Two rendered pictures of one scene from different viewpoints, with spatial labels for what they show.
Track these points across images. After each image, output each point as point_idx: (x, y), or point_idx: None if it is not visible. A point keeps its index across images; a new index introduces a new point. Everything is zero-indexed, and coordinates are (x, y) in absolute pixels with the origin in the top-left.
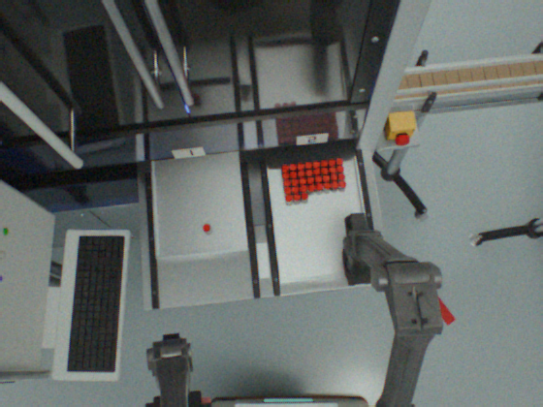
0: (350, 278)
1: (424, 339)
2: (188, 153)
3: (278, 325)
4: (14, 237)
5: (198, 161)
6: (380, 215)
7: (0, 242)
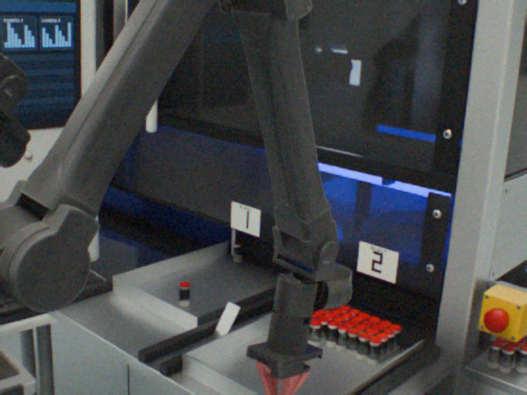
0: (257, 346)
1: None
2: (245, 219)
3: None
4: None
5: (252, 275)
6: None
7: (39, 147)
